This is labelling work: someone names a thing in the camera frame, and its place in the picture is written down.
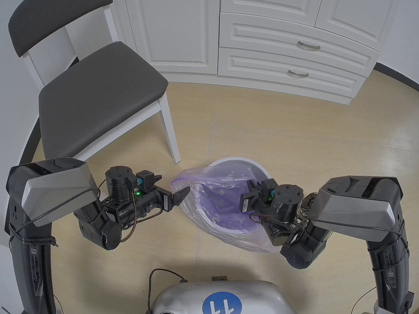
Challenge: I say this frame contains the white trash bin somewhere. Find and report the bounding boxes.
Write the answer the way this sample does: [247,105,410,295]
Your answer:
[196,157,272,238]

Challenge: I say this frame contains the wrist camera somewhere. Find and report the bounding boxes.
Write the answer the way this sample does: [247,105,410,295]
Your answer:
[136,170,155,192]
[260,179,279,203]

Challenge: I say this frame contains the crumpled black plastic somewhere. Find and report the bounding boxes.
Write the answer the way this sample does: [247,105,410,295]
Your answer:
[301,192,319,217]

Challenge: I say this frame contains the purple plastic bag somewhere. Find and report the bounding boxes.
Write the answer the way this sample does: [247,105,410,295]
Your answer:
[171,166,282,254]

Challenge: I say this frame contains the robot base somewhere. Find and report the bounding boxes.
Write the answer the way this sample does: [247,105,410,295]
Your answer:
[154,275,297,314]

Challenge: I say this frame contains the white chair grey cushions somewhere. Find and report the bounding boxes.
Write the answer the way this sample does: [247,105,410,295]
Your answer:
[9,0,181,165]

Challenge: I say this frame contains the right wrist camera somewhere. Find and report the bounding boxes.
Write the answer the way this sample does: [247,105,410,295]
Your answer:
[260,179,279,203]

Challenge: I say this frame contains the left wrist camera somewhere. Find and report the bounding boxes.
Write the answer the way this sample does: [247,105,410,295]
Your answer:
[136,170,155,192]

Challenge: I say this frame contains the white wardrobe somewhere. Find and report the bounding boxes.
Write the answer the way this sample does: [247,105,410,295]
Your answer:
[110,0,401,106]

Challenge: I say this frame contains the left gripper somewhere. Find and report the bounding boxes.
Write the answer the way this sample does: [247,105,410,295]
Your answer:
[132,174,191,218]

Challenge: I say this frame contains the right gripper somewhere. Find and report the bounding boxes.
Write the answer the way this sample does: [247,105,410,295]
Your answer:
[240,180,274,223]

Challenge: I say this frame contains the black cable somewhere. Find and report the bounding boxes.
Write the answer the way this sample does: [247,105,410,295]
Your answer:
[148,268,188,314]
[354,287,377,314]

